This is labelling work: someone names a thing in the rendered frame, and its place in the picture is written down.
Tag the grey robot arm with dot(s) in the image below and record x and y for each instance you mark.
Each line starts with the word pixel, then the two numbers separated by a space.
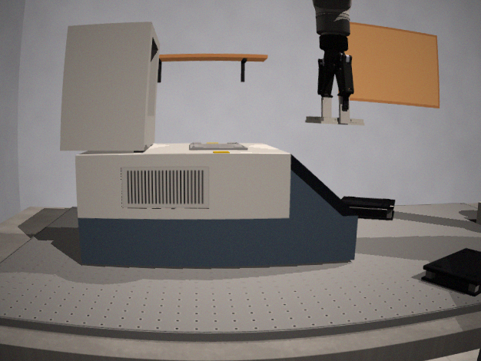
pixel 333 17

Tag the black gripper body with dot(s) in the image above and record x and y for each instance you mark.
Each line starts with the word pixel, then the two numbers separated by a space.
pixel 334 45

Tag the beige and dark blue benchtop machine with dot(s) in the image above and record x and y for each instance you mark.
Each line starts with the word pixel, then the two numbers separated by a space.
pixel 219 205

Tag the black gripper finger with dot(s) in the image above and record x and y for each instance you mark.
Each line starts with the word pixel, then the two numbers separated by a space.
pixel 325 81
pixel 345 88

